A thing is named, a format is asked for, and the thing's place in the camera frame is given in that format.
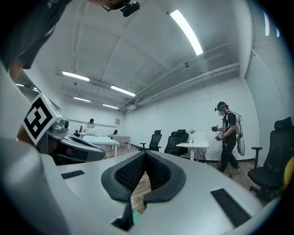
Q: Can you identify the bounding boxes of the white window blinds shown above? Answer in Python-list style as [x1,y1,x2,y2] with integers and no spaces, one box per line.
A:
[244,0,294,166]

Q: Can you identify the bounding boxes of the white ceiling pipes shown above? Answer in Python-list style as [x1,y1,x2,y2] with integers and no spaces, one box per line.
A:
[119,62,241,112]

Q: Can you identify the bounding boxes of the white box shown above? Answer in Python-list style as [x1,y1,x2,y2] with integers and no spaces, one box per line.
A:
[192,132,207,145]

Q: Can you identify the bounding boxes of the yellow round table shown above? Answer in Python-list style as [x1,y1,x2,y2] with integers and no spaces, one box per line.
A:
[282,157,294,191]

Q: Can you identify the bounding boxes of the pale blue desk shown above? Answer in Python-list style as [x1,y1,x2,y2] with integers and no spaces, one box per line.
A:
[81,135,120,158]

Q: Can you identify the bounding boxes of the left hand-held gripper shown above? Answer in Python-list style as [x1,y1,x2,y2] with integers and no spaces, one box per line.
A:
[23,92,107,166]

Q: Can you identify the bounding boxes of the person's black shirt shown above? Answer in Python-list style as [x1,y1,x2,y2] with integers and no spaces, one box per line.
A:
[0,0,74,70]

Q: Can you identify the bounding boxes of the white desk with clutter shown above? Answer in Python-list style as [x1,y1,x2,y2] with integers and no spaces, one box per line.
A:
[175,140,210,162]

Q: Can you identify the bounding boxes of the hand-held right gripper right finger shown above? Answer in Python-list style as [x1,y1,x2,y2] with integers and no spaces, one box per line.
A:
[135,150,265,235]

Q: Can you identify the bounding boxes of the teal dustpan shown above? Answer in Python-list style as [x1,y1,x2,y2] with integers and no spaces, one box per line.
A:
[131,209,142,223]

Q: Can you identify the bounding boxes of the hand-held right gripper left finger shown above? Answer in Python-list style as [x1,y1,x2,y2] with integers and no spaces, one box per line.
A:
[39,150,147,235]

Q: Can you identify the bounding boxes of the checkered cloth table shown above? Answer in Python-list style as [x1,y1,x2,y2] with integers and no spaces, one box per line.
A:
[107,134,132,148]

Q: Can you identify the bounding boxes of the person's head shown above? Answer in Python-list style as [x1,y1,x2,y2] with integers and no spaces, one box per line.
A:
[88,0,129,11]

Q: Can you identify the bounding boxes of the black head camera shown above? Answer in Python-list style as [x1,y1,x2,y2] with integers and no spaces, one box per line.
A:
[120,1,141,18]

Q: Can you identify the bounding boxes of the person's left forearm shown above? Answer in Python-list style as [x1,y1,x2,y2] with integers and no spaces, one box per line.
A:
[15,124,35,147]

